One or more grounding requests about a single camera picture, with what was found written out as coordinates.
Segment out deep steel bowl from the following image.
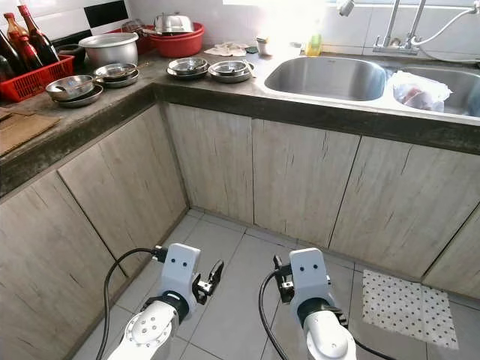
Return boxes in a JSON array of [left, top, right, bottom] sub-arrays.
[[45, 74, 97, 102]]

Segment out light wood cabinet door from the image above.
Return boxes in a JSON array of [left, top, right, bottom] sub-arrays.
[[328, 136, 480, 282], [422, 225, 480, 301], [58, 103, 188, 277], [166, 105, 254, 224], [0, 171, 128, 360], [251, 118, 362, 248]]

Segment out white dotted floor mat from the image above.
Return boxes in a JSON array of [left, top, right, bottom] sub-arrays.
[[361, 268, 460, 351]]

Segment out steel double sink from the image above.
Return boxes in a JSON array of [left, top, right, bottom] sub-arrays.
[[256, 54, 480, 125]]

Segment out shallow steel dish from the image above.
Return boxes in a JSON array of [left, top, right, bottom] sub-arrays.
[[93, 62, 140, 89], [166, 57, 211, 81], [208, 60, 256, 84]]

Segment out flat steel plate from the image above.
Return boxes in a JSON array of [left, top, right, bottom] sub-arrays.
[[54, 84, 105, 109]]

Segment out crumpled white cloth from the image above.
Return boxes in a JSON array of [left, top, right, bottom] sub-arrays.
[[203, 42, 248, 58]]

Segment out green dish soap bottle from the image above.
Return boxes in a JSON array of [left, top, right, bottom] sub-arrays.
[[304, 21, 323, 58]]

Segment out clear plastic bag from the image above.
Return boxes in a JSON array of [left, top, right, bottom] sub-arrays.
[[390, 70, 453, 113]]

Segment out red plastic basin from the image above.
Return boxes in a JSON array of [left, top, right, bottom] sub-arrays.
[[146, 22, 206, 59]]

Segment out large corrugated cardboard mat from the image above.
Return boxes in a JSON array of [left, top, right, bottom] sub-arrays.
[[0, 112, 61, 157]]

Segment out red plastic tray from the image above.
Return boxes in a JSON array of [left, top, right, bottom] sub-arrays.
[[105, 26, 155, 53]]

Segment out small corrugated cardboard mat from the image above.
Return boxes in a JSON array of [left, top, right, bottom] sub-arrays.
[[0, 106, 38, 122]]

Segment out large aluminium pot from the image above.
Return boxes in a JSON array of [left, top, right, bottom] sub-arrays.
[[78, 31, 141, 70]]

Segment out small dark bowl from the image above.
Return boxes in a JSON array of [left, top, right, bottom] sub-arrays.
[[57, 43, 89, 70]]

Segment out red plastic bottle basket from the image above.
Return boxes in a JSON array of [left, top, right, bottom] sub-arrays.
[[0, 54, 76, 104]]

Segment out tall dark bottle yellow cap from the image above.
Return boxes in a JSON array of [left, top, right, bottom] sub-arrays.
[[0, 30, 27, 78]]

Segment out tall dark bottle red cap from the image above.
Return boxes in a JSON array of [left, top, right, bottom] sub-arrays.
[[16, 4, 66, 67]]

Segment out amber bottle red cap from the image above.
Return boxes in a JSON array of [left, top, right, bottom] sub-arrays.
[[4, 12, 42, 72]]

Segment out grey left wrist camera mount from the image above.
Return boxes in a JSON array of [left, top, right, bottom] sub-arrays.
[[161, 242, 203, 301]]

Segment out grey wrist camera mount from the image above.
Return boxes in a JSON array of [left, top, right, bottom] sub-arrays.
[[161, 242, 203, 301], [288, 247, 331, 305]]

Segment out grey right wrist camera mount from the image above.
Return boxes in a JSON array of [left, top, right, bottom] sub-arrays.
[[288, 247, 331, 305]]

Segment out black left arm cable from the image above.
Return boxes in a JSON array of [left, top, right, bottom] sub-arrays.
[[103, 247, 167, 360]]

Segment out wire mesh rack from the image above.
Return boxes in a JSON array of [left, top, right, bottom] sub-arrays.
[[120, 19, 151, 35]]

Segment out white faucet hose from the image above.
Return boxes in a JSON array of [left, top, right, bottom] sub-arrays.
[[412, 7, 480, 50]]

